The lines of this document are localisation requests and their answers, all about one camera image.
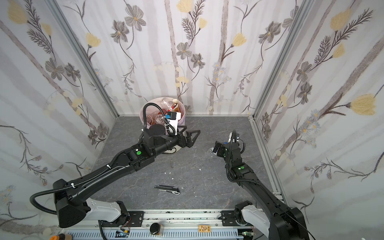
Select black round knob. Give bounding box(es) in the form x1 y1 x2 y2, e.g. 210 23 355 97
150 223 162 236

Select aluminium mounting rail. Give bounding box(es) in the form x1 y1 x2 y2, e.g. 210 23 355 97
55 207 269 240

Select yellow tag label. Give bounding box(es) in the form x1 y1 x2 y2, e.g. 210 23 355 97
198 225 212 233

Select black utility knife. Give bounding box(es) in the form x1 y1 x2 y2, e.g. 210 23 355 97
154 185 181 195

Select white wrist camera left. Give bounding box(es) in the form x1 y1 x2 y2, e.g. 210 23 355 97
165 112 182 130

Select copper Nescafe bottle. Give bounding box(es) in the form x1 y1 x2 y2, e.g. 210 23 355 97
171 99 181 113

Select purple plastic bin liner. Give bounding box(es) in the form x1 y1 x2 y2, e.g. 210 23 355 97
140 97 186 129

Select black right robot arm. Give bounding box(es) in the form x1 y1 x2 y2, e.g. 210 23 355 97
213 131 313 240

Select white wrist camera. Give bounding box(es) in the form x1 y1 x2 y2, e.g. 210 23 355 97
165 112 182 130
228 132 239 143

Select blue-label water bottle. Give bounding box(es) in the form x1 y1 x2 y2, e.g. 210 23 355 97
209 148 217 155

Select cream ribbed trash bin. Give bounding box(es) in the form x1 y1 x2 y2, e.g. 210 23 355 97
163 145 182 155

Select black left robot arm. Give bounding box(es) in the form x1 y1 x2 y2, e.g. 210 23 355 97
30 103 201 228

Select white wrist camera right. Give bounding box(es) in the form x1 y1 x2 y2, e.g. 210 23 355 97
228 132 239 143

